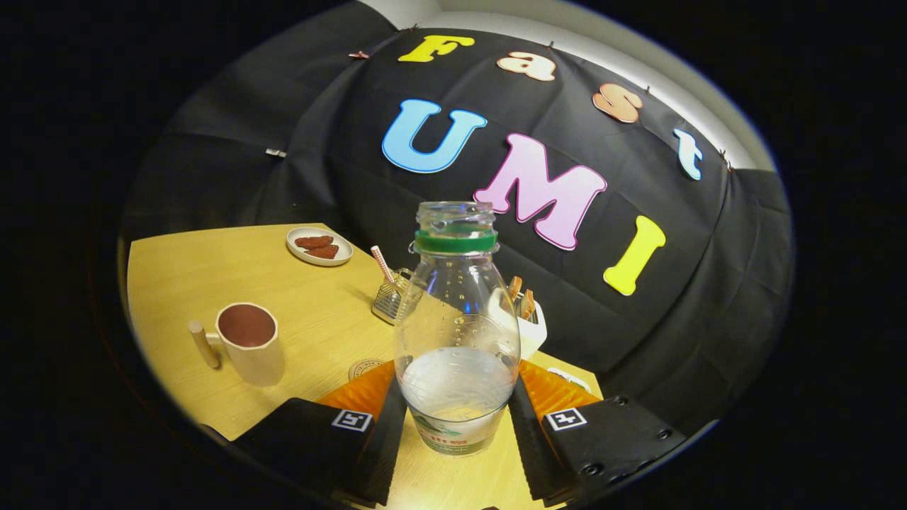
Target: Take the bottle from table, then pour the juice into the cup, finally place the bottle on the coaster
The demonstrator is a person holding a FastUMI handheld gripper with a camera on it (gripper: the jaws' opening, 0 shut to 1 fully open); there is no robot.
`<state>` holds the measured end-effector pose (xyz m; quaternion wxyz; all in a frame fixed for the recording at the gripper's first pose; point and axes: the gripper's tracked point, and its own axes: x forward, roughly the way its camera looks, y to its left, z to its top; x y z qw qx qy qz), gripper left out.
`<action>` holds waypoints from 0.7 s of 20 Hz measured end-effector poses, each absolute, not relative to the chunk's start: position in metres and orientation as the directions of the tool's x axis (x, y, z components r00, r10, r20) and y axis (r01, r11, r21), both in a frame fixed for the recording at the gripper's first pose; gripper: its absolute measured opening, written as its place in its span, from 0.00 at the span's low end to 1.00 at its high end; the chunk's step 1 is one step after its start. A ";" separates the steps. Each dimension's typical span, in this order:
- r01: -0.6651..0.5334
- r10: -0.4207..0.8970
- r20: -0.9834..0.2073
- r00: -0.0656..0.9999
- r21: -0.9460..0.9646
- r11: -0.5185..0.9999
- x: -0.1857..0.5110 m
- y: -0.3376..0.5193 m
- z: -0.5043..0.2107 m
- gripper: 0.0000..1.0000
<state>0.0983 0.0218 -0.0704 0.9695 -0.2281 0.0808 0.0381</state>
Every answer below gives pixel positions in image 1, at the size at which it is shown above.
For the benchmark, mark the clear plastic juice bottle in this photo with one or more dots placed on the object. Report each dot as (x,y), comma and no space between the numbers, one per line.
(457,319)

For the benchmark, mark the white toaster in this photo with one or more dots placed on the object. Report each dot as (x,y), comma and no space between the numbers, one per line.
(533,334)

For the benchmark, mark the bread slice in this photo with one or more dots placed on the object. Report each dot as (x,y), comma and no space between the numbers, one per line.
(515,287)
(528,304)

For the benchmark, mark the white round plate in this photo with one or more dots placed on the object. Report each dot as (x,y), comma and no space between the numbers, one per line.
(297,253)

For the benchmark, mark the brown meat slice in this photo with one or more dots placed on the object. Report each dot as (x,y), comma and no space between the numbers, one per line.
(313,241)
(324,252)

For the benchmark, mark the black backdrop cloth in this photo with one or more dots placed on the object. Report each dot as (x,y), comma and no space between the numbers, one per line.
(581,297)

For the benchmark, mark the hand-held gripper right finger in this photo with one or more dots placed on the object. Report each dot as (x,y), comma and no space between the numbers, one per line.
(531,453)

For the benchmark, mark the wooden table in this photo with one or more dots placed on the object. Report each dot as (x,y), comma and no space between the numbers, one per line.
(184,276)

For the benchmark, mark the red striped straw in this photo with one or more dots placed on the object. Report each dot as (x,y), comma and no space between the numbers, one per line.
(382,263)

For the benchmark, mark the round wooden coaster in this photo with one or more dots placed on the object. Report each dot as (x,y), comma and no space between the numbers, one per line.
(363,369)

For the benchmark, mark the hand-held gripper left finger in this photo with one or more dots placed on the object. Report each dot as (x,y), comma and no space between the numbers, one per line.
(386,453)

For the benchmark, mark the white divided snack tray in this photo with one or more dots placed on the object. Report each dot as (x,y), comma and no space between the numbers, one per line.
(570,380)

